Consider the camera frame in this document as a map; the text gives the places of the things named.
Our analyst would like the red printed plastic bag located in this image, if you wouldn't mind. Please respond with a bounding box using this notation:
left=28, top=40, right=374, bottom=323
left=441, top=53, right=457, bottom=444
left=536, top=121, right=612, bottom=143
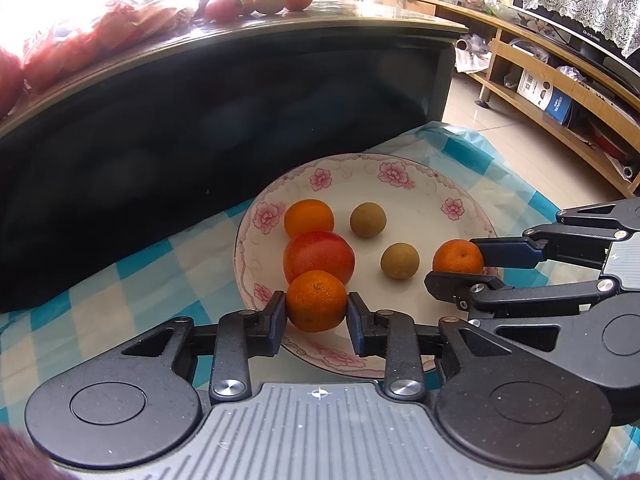
left=20, top=0, right=201, bottom=91

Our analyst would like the dark coffee table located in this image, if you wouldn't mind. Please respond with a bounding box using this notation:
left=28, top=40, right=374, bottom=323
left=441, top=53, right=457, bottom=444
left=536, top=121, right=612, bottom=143
left=0, top=0, right=471, bottom=316

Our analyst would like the white paper bundle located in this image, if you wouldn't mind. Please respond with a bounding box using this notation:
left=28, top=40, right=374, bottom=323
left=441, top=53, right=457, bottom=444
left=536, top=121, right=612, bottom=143
left=452, top=32, right=496, bottom=76

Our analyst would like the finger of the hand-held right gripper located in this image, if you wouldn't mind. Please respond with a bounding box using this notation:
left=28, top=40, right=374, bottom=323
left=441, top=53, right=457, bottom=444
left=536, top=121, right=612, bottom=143
left=424, top=269, right=624, bottom=361
left=472, top=198, right=640, bottom=273

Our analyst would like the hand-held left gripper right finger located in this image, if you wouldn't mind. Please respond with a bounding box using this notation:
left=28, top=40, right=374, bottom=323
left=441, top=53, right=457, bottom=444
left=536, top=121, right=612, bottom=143
left=347, top=292, right=548, bottom=403

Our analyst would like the white box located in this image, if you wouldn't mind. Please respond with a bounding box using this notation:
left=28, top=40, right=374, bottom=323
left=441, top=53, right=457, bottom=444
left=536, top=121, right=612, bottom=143
left=517, top=67, right=556, bottom=108

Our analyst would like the blue checked tablecloth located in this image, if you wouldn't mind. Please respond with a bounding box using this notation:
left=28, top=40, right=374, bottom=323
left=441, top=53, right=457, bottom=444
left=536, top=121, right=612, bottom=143
left=0, top=120, right=640, bottom=480

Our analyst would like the large red tomato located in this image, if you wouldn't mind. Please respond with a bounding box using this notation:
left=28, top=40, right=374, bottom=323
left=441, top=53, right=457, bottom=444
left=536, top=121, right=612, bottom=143
left=283, top=230, right=356, bottom=286

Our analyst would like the white floral plate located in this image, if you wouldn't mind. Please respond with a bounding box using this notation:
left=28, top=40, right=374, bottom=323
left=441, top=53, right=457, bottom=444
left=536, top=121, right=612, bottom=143
left=232, top=152, right=501, bottom=380

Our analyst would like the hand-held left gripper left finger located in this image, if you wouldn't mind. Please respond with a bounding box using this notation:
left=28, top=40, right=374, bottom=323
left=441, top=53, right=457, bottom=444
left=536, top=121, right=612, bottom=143
left=107, top=290, right=287, bottom=407

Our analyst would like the wooden TV cabinet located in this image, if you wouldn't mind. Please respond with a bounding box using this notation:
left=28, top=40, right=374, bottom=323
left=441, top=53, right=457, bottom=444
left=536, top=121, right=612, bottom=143
left=385, top=0, right=640, bottom=201

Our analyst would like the blue box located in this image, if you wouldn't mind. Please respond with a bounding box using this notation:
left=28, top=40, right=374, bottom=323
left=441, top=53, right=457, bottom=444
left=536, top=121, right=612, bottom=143
left=542, top=87, right=583, bottom=126

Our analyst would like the black television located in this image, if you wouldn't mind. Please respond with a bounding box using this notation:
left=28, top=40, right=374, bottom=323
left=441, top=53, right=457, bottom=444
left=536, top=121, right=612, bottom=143
left=512, top=0, right=640, bottom=83

